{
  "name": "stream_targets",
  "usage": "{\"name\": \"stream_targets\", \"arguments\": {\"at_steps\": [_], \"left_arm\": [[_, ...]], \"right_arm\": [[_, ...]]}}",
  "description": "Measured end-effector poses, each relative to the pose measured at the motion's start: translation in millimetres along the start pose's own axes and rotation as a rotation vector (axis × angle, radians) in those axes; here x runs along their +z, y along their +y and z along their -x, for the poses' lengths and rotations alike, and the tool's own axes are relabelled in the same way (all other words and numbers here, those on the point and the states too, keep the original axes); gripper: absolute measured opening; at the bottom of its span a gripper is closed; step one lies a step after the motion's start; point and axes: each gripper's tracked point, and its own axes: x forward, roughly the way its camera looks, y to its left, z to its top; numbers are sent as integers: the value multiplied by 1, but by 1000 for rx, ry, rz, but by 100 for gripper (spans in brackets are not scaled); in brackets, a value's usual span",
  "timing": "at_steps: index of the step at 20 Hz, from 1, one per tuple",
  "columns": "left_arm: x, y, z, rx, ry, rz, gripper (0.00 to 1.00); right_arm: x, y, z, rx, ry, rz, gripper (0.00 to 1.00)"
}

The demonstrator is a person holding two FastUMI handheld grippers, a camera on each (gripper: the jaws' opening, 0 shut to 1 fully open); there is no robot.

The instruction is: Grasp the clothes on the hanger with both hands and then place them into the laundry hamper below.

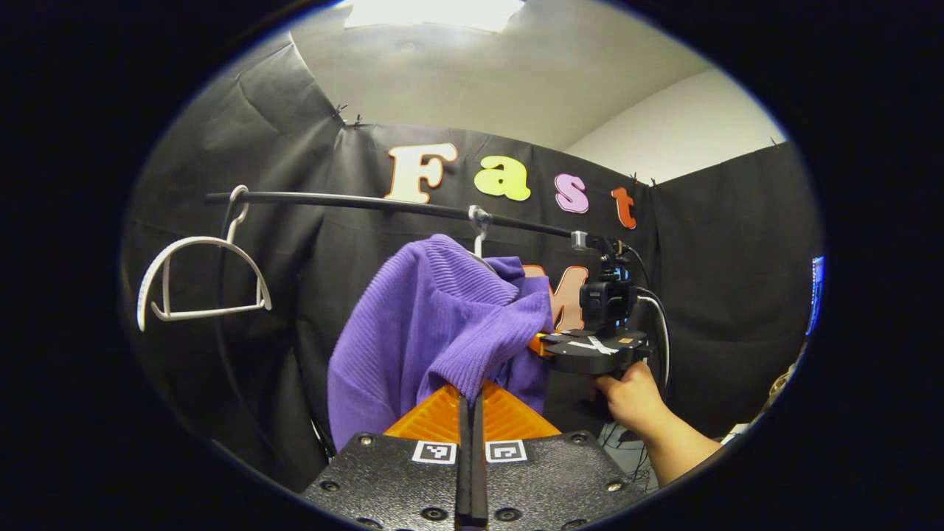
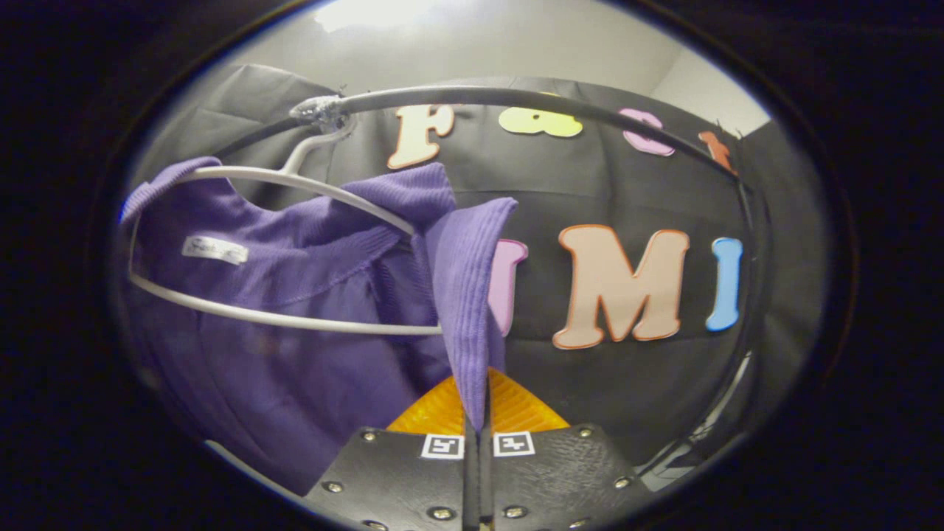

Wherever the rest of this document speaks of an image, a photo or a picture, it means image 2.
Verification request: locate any black backdrop cloth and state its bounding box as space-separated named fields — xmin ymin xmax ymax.
xmin=129 ymin=63 xmax=830 ymax=473

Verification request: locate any white hanger with taped hook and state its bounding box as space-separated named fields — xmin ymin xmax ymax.
xmin=127 ymin=94 xmax=443 ymax=336

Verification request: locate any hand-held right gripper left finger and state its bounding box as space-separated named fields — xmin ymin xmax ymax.
xmin=304 ymin=375 xmax=476 ymax=531

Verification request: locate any purple ribbed shirt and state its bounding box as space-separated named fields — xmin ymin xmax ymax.
xmin=118 ymin=156 xmax=519 ymax=496

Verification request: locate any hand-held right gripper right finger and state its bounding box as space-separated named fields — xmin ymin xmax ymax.
xmin=479 ymin=367 xmax=653 ymax=531

